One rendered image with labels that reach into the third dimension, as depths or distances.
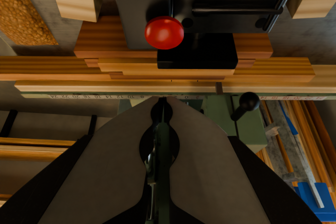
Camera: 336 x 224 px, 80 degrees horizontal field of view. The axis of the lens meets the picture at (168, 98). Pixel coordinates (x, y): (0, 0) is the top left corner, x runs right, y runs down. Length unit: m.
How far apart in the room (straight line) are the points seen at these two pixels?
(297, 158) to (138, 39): 1.04
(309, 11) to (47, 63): 0.39
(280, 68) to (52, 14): 0.36
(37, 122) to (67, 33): 2.77
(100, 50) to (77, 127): 2.66
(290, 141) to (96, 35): 1.03
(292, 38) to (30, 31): 0.39
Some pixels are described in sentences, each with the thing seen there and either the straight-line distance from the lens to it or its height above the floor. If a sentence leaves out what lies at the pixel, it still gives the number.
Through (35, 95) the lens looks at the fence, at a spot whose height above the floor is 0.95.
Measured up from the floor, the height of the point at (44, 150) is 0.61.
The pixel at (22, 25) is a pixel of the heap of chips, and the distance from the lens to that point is 0.36.
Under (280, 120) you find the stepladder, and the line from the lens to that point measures 1.18.
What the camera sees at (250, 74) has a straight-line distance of 0.36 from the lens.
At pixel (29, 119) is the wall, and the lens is 3.16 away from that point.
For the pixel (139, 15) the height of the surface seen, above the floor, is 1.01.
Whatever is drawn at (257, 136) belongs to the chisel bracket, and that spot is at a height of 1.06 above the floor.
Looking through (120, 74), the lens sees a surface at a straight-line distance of 0.33.
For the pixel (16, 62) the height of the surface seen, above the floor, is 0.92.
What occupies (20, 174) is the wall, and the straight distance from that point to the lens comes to 2.95.
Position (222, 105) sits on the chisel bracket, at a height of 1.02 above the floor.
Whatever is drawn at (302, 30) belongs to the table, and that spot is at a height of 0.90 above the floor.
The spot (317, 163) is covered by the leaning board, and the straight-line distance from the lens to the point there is 1.72.
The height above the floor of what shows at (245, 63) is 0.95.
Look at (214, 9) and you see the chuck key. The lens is 0.17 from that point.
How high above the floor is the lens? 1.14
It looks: 30 degrees down
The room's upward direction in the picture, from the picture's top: 179 degrees counter-clockwise
